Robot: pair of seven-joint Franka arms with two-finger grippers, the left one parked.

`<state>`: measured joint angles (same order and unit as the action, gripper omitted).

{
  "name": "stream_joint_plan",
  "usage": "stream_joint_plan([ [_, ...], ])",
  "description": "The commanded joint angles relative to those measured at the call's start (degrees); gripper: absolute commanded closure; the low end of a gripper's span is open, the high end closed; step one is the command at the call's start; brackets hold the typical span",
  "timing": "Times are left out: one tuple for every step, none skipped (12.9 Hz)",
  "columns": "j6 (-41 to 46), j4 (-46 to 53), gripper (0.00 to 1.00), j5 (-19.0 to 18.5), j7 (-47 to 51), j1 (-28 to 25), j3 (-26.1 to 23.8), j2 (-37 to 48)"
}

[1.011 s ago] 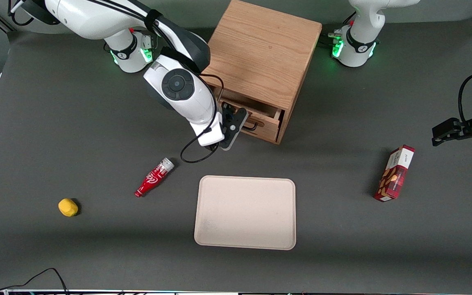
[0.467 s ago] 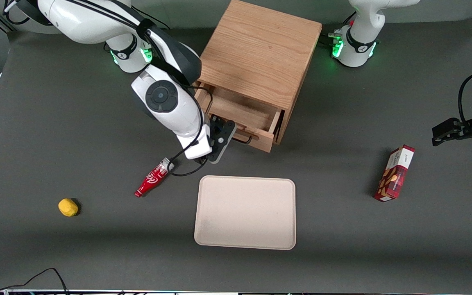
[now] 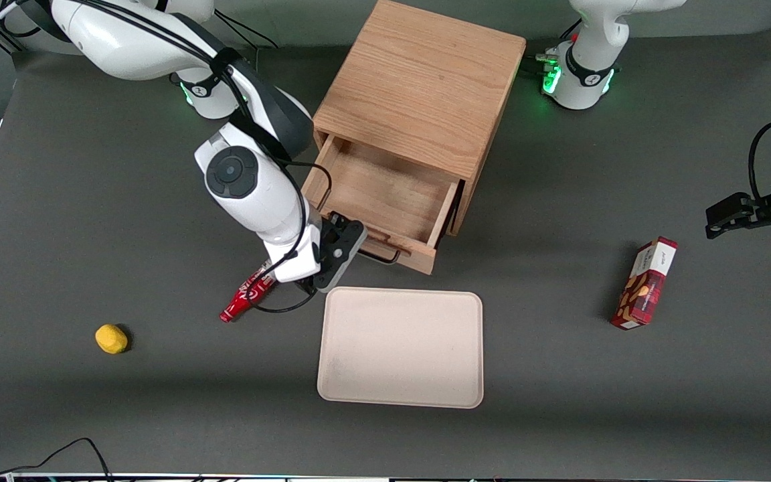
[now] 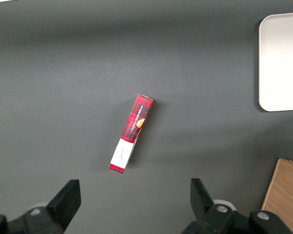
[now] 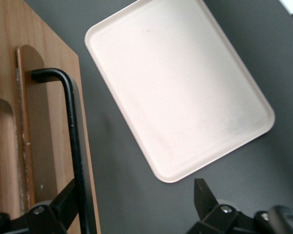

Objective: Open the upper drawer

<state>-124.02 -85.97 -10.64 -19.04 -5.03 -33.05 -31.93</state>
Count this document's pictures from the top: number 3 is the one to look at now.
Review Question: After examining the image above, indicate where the black drawer handle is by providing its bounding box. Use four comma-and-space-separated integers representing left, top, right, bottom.
357, 236, 402, 264

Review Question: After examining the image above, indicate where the wooden drawer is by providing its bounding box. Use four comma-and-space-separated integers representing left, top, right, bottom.
301, 134, 461, 275

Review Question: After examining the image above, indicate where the wooden drawer cabinet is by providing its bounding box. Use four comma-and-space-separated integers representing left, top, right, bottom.
312, 0, 527, 236

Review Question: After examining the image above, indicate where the red cola bottle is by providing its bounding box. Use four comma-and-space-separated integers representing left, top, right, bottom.
220, 264, 278, 323

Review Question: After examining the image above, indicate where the red snack box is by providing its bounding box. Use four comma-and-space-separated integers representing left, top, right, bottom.
610, 236, 679, 330

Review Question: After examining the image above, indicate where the beige plastic tray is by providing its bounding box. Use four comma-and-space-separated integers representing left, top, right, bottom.
317, 287, 485, 409

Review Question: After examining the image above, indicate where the yellow lemon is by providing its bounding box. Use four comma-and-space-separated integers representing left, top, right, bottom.
95, 324, 129, 355

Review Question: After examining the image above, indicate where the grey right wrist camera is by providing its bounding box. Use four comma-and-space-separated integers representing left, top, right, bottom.
312, 221, 367, 293

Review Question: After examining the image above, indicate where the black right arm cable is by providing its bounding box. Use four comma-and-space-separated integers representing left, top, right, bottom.
84, 0, 333, 315

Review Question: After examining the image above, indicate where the black floor cable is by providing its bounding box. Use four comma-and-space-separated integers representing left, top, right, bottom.
0, 423, 113, 482

